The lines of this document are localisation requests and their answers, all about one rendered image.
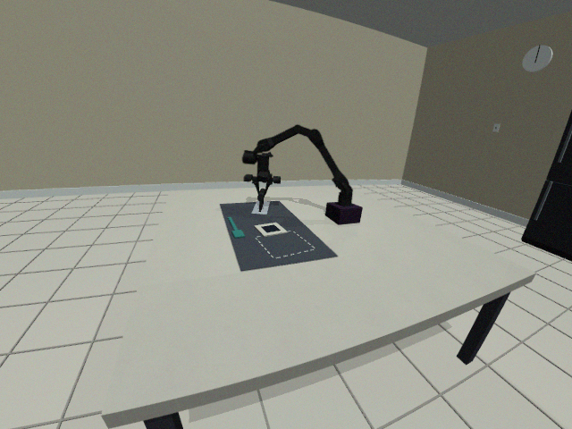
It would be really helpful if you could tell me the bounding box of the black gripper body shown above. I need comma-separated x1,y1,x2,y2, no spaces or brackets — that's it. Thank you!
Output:
243,165,281,184

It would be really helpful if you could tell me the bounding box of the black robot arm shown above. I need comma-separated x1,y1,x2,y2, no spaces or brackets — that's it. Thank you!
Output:
242,125,354,206

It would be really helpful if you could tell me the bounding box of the teal flat trowel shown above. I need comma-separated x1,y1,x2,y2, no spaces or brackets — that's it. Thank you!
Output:
227,217,245,239

